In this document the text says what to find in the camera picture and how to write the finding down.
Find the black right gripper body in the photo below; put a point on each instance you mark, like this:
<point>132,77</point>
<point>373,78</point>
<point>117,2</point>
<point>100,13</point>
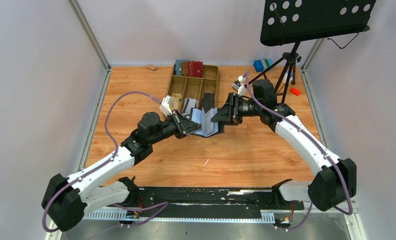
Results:
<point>233,108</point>

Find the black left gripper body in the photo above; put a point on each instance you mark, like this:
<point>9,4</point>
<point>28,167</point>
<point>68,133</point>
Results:
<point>179,122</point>

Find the black card holder with sleeves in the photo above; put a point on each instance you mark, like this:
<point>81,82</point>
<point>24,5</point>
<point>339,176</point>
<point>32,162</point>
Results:
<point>208,128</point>

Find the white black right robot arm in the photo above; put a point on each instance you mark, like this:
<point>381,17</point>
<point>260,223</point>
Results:
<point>334,182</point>

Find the silver black cards stack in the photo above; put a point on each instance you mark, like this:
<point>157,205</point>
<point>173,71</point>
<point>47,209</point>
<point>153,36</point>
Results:
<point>189,105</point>

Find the gold cards stack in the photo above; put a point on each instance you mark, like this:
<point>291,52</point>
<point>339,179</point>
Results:
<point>176,103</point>

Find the red card wallet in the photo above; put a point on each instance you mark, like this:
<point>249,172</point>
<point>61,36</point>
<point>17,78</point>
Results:
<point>196,69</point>

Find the blue card wallet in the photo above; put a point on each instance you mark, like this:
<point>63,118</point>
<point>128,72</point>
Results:
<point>178,66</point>

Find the brown card wallet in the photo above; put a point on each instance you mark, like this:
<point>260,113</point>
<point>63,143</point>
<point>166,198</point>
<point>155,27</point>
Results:
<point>185,68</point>

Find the woven wicker tray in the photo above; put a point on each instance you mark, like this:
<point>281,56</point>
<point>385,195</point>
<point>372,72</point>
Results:
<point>195,87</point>

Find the blue block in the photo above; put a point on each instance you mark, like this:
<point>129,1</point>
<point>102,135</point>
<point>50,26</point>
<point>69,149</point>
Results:
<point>259,65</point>

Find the green block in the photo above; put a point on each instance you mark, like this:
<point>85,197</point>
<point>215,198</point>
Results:
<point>267,63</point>

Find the red block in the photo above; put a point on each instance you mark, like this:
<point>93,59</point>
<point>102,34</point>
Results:
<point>295,91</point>

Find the small wooden block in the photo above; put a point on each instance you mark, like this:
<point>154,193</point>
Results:
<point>151,67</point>

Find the black music stand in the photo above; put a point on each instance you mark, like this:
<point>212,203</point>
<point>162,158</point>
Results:
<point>293,22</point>

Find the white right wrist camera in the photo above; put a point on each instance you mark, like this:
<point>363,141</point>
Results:
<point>239,86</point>

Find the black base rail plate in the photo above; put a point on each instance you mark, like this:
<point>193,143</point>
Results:
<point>258,198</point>

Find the white slotted cable duct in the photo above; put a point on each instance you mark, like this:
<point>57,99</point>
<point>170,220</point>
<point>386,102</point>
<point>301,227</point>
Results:
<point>190,214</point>

